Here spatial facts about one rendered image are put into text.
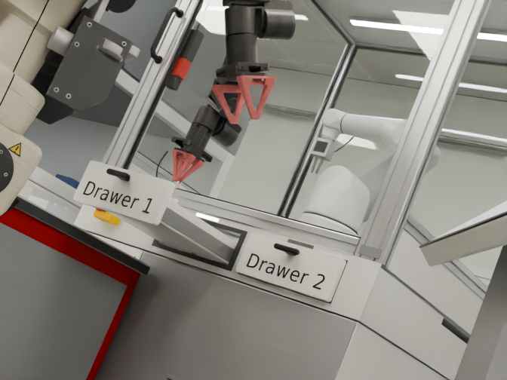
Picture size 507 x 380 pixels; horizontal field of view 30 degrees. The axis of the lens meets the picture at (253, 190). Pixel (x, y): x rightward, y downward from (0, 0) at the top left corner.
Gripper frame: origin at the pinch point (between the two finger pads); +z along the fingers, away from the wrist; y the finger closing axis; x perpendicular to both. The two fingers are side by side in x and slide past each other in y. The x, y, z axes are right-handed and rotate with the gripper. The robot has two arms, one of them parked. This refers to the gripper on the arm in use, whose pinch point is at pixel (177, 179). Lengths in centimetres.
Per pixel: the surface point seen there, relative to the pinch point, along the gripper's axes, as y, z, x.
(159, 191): 10.7, 6.6, 7.3
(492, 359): 10, 18, 99
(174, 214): 3.5, 9.5, 8.0
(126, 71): -40, -43, -89
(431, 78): -24, -49, 41
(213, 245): -14.5, 10.6, 7.1
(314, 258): -22.6, 4.5, 31.8
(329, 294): -23.2, 11.4, 39.7
